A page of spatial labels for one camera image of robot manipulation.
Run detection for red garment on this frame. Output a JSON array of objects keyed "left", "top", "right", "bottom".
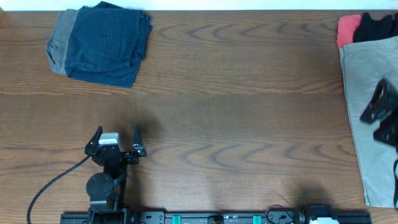
[{"left": 336, "top": 14, "right": 361, "bottom": 49}]

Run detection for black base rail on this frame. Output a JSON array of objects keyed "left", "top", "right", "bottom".
[{"left": 60, "top": 210, "right": 372, "bottom": 224}]

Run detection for folded grey shorts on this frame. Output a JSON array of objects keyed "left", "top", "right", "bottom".
[{"left": 45, "top": 9, "right": 78, "bottom": 75}]

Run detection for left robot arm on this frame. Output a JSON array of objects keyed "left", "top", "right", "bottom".
[{"left": 85, "top": 124, "right": 147, "bottom": 223}]

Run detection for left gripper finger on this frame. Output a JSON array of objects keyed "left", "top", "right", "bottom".
[
  {"left": 133, "top": 124, "right": 147, "bottom": 157},
  {"left": 85, "top": 126, "right": 103, "bottom": 154}
]

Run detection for beige khaki shorts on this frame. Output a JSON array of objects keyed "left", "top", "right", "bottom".
[{"left": 339, "top": 37, "right": 397, "bottom": 208}]

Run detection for navy blue shorts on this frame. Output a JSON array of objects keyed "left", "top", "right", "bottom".
[{"left": 65, "top": 1, "right": 153, "bottom": 88}]

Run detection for black garment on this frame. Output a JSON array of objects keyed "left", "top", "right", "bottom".
[{"left": 353, "top": 12, "right": 397, "bottom": 43}]

